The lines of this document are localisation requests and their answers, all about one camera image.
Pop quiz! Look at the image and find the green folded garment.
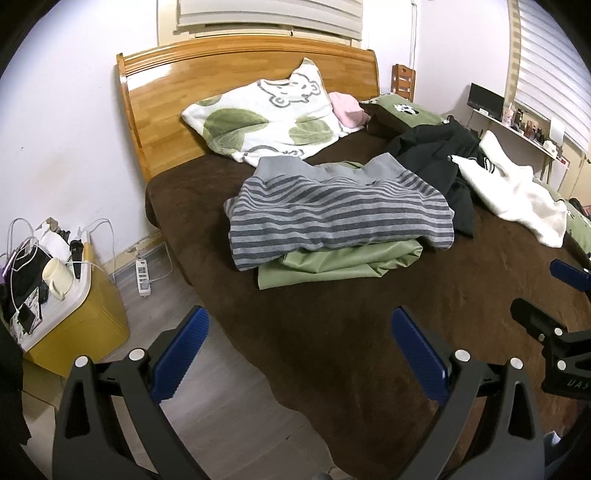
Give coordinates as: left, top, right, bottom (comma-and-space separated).
257, 237, 423, 291

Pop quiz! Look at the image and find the white blind above headboard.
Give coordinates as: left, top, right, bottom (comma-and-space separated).
173, 0, 365, 47

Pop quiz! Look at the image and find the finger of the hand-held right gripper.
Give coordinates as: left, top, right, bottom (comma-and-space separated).
549, 258, 591, 292
510, 298, 591, 370

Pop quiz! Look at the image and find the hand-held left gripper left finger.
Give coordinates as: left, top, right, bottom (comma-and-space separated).
52, 305, 211, 480

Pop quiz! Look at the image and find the cream wooden door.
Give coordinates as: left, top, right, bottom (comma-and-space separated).
561, 148, 591, 204

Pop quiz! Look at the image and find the green cow print duvet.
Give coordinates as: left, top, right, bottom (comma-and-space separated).
360, 92, 591, 259

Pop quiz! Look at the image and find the cream mug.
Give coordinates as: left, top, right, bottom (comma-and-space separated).
41, 257, 77, 302

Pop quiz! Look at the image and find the pink cloth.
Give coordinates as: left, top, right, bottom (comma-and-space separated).
328, 91, 371, 129

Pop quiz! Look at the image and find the wooden headboard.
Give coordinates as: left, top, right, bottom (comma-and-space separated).
115, 37, 380, 182

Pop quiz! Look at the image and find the grey striped hoodie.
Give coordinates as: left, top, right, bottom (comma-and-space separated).
224, 153, 455, 271

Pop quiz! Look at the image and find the white fleece garment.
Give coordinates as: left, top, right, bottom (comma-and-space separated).
450, 130, 568, 248

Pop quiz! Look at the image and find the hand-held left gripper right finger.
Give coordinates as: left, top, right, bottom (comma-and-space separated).
390, 305, 546, 480

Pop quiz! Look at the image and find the white power strip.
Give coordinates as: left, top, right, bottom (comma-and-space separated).
135, 258, 153, 296

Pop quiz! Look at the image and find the yellow storage box white lid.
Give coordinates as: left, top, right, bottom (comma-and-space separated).
0, 231, 130, 379

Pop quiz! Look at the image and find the wooden chair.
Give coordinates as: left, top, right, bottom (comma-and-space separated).
392, 64, 416, 100

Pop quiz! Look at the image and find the black garment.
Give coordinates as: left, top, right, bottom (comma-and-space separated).
383, 116, 483, 238

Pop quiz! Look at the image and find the white blind beside desk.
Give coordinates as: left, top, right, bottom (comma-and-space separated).
508, 0, 591, 153

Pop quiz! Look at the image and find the wall shelf with items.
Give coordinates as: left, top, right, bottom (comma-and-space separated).
466, 108, 571, 195

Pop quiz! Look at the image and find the leaf and bear print pillow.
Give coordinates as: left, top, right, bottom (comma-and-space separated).
181, 58, 348, 168

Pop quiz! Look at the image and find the smartphone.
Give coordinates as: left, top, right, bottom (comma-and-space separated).
16, 305, 38, 333

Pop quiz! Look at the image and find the white charging cable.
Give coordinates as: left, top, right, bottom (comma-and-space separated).
7, 217, 116, 282

